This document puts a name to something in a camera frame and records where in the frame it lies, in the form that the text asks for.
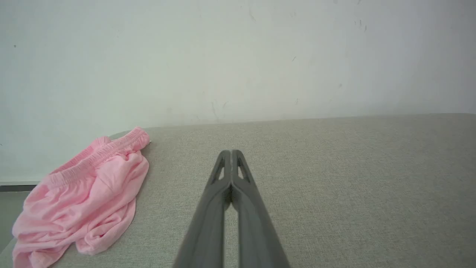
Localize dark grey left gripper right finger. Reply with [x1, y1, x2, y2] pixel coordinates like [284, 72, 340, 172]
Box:
[231, 150, 291, 268]

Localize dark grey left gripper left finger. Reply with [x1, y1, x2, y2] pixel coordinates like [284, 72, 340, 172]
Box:
[173, 150, 232, 268]

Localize pink shorts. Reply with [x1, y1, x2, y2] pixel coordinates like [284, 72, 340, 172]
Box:
[12, 127, 151, 268]

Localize grey fabric sofa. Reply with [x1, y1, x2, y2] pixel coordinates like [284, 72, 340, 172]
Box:
[0, 113, 476, 268]

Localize dark baseboard strip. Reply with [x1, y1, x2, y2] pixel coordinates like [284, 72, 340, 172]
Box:
[0, 182, 40, 192]

